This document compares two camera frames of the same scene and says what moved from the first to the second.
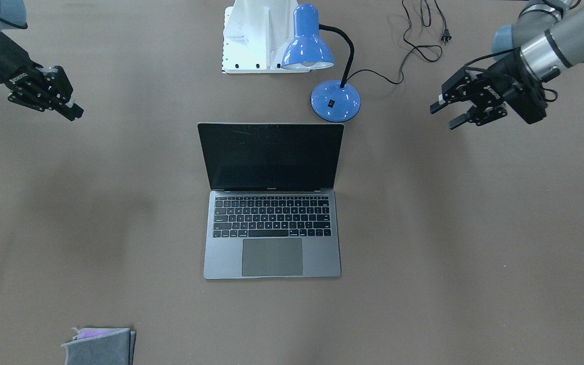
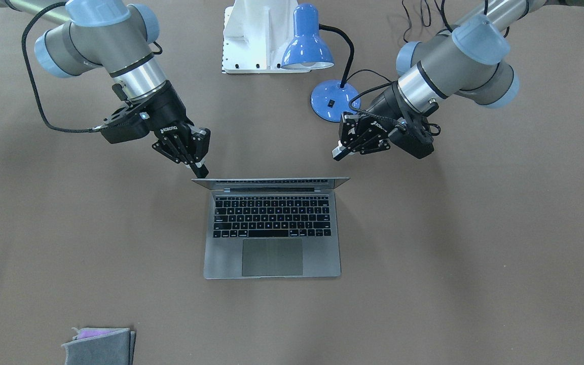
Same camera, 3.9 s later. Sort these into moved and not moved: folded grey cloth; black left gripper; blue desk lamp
Moved: black left gripper
Not moved: blue desk lamp; folded grey cloth
